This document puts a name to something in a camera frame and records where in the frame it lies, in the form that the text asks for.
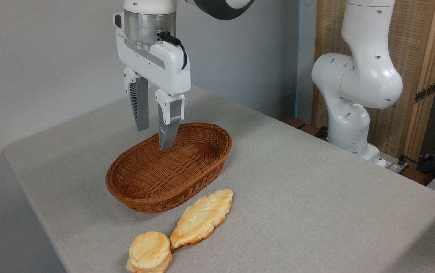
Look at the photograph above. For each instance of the black plug at base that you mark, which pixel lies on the black plug at base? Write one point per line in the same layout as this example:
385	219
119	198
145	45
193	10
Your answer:
322	132

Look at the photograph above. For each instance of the long braided bread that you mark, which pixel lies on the long braided bread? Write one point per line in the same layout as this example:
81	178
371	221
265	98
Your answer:
200	218

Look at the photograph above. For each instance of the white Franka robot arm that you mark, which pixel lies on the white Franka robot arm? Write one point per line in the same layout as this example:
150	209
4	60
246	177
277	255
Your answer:
357	83

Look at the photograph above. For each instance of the grey tablecloth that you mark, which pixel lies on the grey tablecloth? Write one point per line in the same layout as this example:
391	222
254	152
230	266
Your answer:
297	208

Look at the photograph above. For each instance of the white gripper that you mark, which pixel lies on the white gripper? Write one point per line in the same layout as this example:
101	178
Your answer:
164	66

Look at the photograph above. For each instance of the brown wicker basket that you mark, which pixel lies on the brown wicker basket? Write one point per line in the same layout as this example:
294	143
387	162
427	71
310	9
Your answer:
164	170

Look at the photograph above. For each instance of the wooden bamboo folding screen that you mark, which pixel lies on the wooden bamboo folding screen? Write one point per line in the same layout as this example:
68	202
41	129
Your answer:
410	45

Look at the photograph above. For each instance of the metal screen hinge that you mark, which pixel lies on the metal screen hinge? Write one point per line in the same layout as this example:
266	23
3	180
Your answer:
426	92

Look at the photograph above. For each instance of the round bread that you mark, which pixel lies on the round bread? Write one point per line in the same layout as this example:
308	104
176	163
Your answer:
149	252

